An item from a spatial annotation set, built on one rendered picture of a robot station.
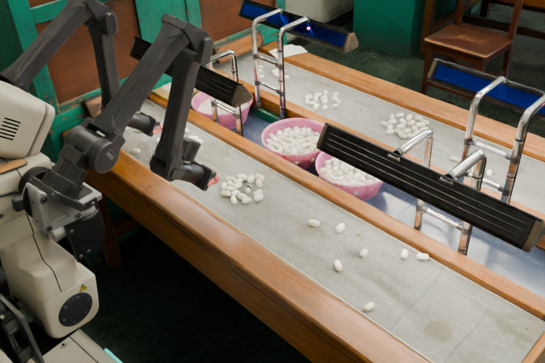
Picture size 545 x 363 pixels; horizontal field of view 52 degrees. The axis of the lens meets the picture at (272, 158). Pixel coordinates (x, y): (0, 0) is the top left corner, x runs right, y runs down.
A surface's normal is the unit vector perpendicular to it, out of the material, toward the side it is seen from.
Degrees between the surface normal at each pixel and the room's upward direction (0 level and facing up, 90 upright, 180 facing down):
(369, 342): 0
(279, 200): 0
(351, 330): 0
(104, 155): 100
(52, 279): 90
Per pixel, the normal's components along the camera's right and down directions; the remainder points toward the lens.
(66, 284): 0.76, 0.34
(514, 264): -0.04, -0.82
